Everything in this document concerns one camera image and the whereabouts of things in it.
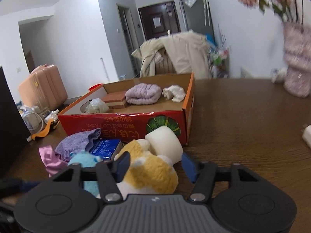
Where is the white pole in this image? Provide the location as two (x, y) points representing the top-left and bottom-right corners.
(100, 58), (110, 83)

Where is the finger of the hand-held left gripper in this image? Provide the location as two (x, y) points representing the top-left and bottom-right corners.
(0, 178), (43, 195)

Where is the grey interior door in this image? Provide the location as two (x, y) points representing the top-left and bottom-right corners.
(116, 3), (139, 78)

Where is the white foam roll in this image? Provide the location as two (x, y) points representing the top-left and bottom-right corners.
(145, 125), (184, 163)

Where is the pink satin cloth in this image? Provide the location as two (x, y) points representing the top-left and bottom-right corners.
(39, 145), (68, 177)

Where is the white umbrella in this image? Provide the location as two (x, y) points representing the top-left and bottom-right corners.
(202, 0), (212, 26)

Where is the red cardboard box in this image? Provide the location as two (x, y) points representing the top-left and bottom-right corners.
(58, 72), (195, 146)

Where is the wooden chair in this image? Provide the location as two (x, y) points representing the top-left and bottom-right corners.
(154, 50), (176, 76)

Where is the storage rack with bottles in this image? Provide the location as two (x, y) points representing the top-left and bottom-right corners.
(208, 41), (230, 78)

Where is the blue packet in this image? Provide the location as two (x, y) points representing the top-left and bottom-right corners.
(89, 138), (123, 161)

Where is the white charger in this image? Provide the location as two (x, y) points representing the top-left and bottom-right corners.
(302, 124), (311, 148)

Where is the white cloth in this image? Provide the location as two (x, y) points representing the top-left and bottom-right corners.
(162, 85), (186, 103)

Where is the blue plush toy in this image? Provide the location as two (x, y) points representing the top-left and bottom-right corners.
(67, 150), (102, 198)

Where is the black paper bag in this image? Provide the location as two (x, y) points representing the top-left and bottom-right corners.
(0, 65), (32, 177)

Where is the clear plastic bag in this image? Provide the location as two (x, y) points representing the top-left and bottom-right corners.
(85, 98), (110, 114)

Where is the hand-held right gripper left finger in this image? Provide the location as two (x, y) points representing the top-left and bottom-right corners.
(50, 152), (130, 203)

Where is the pink suitcase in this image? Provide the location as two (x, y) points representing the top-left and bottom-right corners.
(18, 64), (68, 113)

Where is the yellow and white plush toy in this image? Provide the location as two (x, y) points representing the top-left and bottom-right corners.
(96, 139), (179, 199)

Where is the purple cloth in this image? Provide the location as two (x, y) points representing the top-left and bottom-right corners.
(55, 129), (102, 162)

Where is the pink textured vase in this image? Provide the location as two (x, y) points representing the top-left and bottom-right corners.
(283, 22), (311, 98)

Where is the grey refrigerator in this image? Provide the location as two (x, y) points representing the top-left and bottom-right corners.
(178, 0), (215, 42)

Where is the purple towel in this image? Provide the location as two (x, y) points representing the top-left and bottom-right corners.
(125, 83), (162, 105)

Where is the brown layered sponge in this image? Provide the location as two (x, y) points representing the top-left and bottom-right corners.
(101, 91), (129, 109)

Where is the white wall heater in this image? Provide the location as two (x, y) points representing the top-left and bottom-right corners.
(240, 67), (255, 78)

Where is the beige coat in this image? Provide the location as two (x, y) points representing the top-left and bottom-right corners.
(131, 30), (212, 78)

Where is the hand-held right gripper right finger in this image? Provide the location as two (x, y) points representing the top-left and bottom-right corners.
(182, 152), (261, 203)

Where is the dark brown entrance door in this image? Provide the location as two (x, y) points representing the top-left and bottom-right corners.
(138, 1), (181, 40)

